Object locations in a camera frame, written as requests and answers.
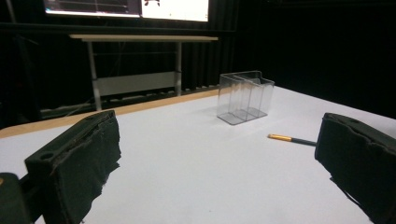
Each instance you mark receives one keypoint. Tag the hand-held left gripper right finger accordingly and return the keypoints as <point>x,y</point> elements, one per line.
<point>361,155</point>

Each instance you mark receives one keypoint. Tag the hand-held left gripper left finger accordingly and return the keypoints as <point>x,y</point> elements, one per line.
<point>74,158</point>

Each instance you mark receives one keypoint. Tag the black pen with gold cap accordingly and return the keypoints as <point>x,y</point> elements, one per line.
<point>291,139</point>

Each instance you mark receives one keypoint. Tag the white desk with metal legs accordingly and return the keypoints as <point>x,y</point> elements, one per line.
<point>137,62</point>

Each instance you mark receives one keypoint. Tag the computer monitor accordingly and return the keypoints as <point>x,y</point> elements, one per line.
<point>127,8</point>

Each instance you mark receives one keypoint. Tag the clear plastic organizer box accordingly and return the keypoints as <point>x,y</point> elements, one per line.
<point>244,98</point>

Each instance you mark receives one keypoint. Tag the black curtain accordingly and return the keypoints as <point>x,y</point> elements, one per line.
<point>56,68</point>

